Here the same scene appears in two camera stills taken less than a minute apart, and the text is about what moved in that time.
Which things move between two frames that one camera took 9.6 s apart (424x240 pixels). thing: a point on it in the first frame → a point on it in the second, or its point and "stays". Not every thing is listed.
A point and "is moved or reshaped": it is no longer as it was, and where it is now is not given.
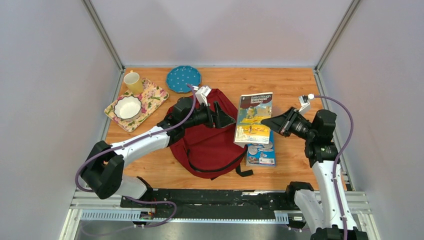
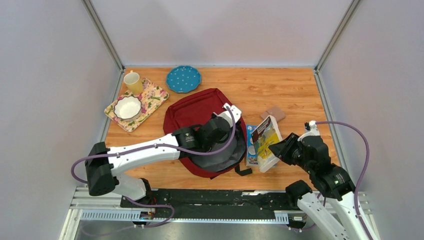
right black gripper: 282,122 → 282,148
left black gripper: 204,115 → 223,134
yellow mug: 133,82 stays
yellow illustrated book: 253,108 → 266,134
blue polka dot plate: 178,78 stays
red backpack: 208,152 is moved or reshaped
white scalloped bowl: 128,108 stays
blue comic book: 263,155 → 251,157
